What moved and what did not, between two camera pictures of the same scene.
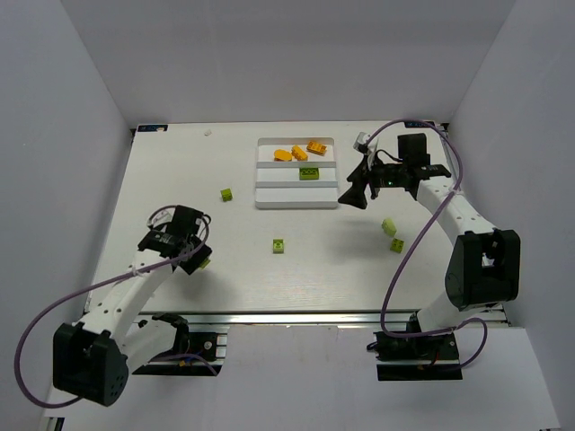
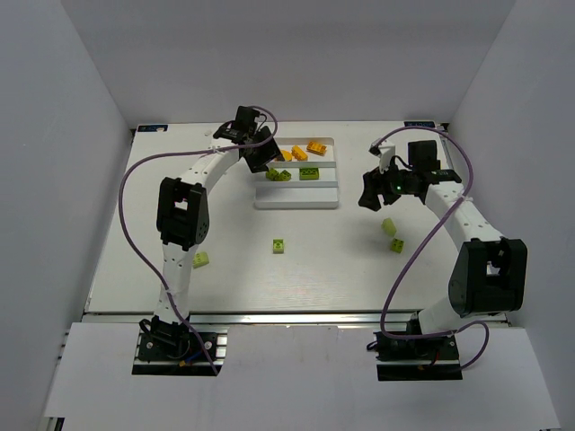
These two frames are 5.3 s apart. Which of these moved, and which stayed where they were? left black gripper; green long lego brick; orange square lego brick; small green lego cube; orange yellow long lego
Moved: left black gripper; small green lego cube
Stayed: orange square lego brick; green long lego brick; orange yellow long lego
